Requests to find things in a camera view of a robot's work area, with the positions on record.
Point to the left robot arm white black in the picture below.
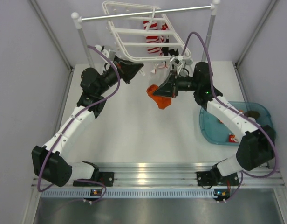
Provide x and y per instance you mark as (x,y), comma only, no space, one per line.
(49,161)

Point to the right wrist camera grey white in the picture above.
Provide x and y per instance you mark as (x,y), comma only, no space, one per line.
(176,63)

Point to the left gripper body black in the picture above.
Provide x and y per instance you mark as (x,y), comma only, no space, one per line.
(110,77)

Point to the silver metal clothes rack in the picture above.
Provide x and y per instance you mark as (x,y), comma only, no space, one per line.
(149,13)

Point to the grey sock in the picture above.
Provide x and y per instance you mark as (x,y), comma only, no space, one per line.
(189,62)

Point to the black sock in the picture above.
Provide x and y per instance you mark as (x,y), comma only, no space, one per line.
(174,52)
(166,51)

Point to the blue plastic basin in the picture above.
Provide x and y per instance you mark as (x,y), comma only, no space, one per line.
(215,132)

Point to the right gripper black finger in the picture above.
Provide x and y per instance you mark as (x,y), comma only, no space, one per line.
(166,92)
(169,82)

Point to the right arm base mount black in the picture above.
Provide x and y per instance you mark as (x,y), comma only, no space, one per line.
(208,179)

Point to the orange sock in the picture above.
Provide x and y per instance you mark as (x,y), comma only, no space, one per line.
(232,139)
(162,102)

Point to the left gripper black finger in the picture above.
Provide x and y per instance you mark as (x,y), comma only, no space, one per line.
(126,66)
(127,75)

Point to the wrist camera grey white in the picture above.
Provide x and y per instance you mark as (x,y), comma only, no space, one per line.
(107,51)
(176,63)

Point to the slotted grey cable duct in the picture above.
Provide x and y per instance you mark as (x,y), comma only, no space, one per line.
(95,193)

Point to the brown sock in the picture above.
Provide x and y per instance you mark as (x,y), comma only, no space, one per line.
(252,114)

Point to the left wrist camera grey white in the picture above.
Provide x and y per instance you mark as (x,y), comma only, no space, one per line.
(107,51)

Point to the aluminium mounting rail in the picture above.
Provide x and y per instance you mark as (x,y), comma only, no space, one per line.
(178,175)

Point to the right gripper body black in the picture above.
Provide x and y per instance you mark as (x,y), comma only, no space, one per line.
(186,84)

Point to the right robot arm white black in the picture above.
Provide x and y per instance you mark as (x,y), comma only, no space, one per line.
(256,143)

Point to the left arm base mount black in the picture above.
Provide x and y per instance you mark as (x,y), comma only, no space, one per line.
(106,178)

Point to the white sock red trim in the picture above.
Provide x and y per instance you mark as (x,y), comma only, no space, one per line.
(158,74)

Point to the white plastic sock hanger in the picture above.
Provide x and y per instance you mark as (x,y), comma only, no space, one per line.
(124,23)

